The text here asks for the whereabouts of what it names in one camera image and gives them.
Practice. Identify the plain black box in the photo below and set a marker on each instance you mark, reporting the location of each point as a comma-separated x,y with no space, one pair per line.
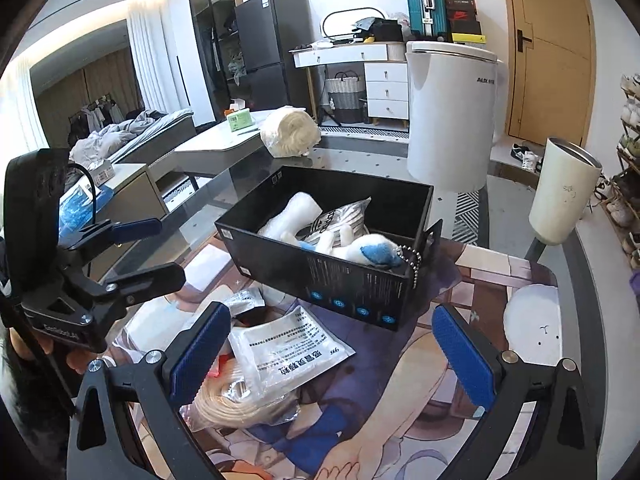
466,28

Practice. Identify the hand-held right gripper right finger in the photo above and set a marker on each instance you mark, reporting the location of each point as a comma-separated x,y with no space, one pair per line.
465,360

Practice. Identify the dark grey fridge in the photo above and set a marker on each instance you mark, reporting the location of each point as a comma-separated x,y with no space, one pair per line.
265,50

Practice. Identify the person's left hand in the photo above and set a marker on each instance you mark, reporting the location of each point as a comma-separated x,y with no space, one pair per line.
77,361

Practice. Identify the black cardboard box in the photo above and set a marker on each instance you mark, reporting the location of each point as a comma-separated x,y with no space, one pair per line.
325,285

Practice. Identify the blue plastic package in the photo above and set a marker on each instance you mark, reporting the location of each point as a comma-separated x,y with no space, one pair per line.
77,207

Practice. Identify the white and blue plush toy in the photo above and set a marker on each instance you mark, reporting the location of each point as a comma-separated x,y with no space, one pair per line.
360,252

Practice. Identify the brown curtain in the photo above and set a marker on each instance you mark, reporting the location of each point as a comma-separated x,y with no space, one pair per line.
100,80

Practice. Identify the grey coffee table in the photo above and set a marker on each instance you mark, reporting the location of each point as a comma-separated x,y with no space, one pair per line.
220,150

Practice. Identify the clear bag of white shoelaces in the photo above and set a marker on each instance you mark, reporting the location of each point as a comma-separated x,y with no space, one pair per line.
345,220

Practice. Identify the clothes rack with garments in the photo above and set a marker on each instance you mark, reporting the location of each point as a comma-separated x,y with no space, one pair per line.
95,115

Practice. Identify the printed desk mat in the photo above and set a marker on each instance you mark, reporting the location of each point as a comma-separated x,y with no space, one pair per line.
400,410

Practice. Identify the white labelled box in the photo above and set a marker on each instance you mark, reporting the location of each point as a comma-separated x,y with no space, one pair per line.
100,172

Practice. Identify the black shoe box red picture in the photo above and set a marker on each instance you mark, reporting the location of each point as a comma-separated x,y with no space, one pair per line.
462,16

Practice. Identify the white mini washing machine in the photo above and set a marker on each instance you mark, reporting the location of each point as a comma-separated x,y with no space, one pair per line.
450,120

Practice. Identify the dark glass wardrobe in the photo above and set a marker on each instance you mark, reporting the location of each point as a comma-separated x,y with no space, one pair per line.
210,35

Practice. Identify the beige side cabinet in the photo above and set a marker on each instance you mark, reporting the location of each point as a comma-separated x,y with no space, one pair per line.
130,200

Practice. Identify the wooden door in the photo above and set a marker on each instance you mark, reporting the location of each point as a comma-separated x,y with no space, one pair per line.
555,50

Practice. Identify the black and white patterned rug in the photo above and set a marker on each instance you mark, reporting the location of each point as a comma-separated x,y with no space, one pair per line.
365,135

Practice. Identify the grey plush toy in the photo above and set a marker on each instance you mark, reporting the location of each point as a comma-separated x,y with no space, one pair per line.
397,20

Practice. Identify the white round soft pad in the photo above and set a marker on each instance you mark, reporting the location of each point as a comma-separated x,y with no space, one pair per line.
530,320

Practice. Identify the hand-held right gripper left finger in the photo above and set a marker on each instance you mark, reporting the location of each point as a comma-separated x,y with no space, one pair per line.
200,355

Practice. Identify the purple box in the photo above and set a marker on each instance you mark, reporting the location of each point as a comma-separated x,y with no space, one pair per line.
636,285

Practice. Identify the geometric patterned floor mat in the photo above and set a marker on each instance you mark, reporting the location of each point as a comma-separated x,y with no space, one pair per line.
470,220

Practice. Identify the small clear packet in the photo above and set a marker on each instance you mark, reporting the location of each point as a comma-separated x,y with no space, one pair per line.
242,302

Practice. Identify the shoe rack with shoes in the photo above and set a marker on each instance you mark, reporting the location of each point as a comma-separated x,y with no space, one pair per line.
630,115

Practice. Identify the black and white sneaker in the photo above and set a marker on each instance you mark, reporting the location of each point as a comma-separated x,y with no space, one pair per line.
531,162
521,150

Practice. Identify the white printed packet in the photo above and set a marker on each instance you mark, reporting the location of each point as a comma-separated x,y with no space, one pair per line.
290,355

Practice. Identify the cream cylindrical bin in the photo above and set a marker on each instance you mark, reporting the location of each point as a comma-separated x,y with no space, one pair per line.
562,195

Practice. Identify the black shoe box red label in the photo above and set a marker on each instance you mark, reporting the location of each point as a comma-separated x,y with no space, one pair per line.
460,3

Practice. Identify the teal suitcase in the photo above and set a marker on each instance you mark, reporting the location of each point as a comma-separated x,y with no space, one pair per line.
425,5

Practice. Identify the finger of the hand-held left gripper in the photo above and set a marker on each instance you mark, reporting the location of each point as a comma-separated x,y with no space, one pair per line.
150,280
135,227

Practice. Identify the woven basket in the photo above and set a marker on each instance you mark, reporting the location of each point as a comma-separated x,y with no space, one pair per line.
345,97

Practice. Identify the green tissue box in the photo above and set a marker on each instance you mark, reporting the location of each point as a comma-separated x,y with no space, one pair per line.
239,120

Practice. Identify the grey bed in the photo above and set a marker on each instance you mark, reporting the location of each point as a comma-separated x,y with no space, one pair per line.
135,135

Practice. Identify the orange and white tissue box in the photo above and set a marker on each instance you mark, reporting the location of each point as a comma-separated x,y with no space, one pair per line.
232,109

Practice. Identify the white vanity desk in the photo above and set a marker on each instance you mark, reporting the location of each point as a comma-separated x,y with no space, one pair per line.
385,90

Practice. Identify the white foam wrap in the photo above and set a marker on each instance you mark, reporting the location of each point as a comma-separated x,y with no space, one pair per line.
295,212

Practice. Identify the black handbag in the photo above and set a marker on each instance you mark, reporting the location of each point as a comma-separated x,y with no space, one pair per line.
387,31

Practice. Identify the cream yarn bundle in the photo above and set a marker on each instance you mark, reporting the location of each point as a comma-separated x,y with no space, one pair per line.
290,132

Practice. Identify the oval vanity mirror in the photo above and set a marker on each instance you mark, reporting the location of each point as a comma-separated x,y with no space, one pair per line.
345,22

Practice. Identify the white sheer curtain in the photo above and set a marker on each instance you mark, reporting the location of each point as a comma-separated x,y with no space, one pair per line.
150,60

